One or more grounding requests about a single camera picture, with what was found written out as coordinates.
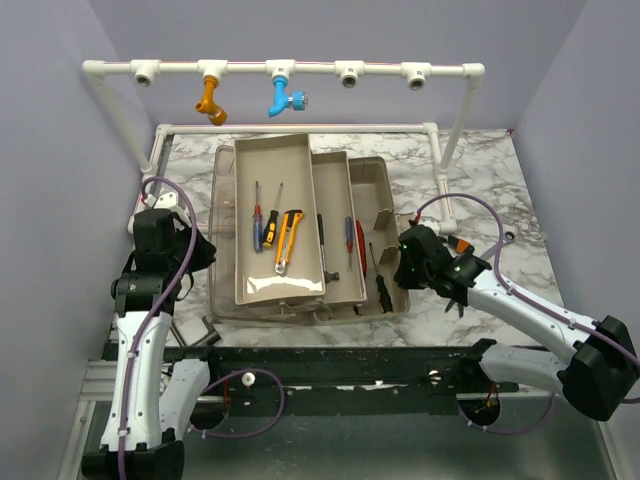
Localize black long screwdriver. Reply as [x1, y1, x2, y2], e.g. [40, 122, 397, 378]
[368, 242, 393, 313]

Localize blue handled screwdriver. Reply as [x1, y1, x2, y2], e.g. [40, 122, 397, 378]
[252, 180, 263, 253]
[345, 216, 355, 270]

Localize red utility knife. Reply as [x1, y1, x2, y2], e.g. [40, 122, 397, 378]
[355, 220, 368, 278]

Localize claw hammer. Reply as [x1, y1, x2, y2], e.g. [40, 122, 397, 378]
[316, 213, 341, 284]

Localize brown translucent tool box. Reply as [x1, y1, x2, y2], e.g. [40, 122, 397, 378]
[208, 134, 410, 325]

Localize yellow black screwdriver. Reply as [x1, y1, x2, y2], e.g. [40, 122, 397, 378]
[262, 182, 284, 249]

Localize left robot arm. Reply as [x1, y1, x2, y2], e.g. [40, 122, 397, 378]
[81, 208, 222, 479]

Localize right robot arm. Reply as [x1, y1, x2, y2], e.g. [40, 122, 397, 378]
[394, 225, 639, 421]

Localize black needle nose pliers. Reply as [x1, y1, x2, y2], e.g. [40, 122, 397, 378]
[444, 296, 468, 318]

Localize silver combination wrench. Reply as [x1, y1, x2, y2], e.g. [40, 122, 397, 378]
[487, 231, 516, 258]

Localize orange plastic faucet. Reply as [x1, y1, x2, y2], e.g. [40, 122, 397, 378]
[195, 76, 227, 126]

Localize blue plastic faucet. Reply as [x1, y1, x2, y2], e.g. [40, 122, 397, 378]
[268, 75, 308, 118]

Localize orange handled pliers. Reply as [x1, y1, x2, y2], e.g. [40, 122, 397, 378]
[446, 235, 474, 254]

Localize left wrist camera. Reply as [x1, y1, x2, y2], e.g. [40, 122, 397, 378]
[141, 191, 190, 221]

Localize black L bracket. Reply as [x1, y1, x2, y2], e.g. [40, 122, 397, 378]
[168, 317, 221, 347]

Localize black metal base rail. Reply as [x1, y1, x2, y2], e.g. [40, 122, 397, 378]
[99, 344, 521, 416]

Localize white PVC pipe frame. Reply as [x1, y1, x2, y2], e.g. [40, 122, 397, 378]
[82, 58, 486, 236]

